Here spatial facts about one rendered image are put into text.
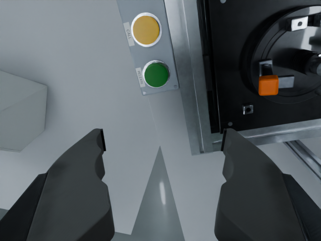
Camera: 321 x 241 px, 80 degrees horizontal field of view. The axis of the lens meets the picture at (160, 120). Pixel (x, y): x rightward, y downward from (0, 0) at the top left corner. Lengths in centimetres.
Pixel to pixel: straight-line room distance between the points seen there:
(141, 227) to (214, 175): 184
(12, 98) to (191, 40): 35
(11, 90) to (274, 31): 48
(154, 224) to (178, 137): 187
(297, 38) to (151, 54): 21
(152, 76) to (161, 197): 173
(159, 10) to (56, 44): 25
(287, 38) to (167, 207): 191
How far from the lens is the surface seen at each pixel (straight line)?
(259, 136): 43
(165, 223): 230
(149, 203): 207
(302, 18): 33
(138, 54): 34
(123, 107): 48
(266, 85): 25
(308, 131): 47
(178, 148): 53
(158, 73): 33
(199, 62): 34
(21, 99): 47
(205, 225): 78
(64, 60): 50
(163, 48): 33
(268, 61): 33
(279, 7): 35
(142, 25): 32
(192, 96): 36
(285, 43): 34
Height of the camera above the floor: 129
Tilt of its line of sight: 62 degrees down
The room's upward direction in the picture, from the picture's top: 175 degrees counter-clockwise
